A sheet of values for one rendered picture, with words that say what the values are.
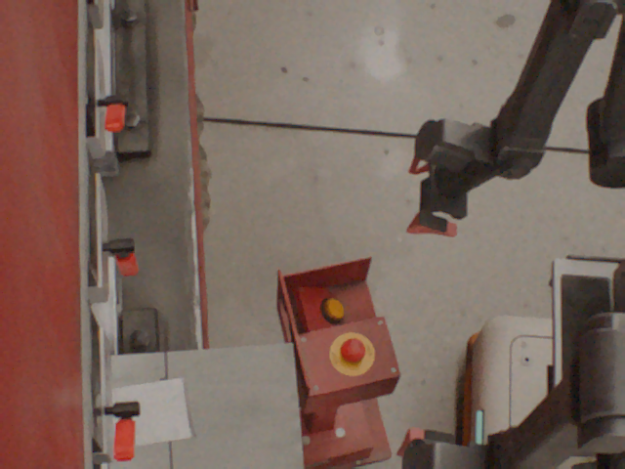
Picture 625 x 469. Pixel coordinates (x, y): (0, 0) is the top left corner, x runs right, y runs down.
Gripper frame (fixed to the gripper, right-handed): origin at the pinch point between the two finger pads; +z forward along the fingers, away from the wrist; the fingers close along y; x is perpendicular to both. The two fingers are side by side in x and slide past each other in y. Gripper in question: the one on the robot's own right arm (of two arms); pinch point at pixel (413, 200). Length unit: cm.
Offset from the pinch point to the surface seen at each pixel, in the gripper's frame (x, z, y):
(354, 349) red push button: 2.7, 19.6, 18.0
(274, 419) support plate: -16.2, 7.8, 34.7
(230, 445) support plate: -21.3, 10.4, 38.7
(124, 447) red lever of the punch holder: -44, -13, 46
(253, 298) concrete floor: 22, 101, -17
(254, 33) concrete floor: 17, 103, -90
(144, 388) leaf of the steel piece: -32.6, 15.9, 31.9
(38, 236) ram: -64, -40, 36
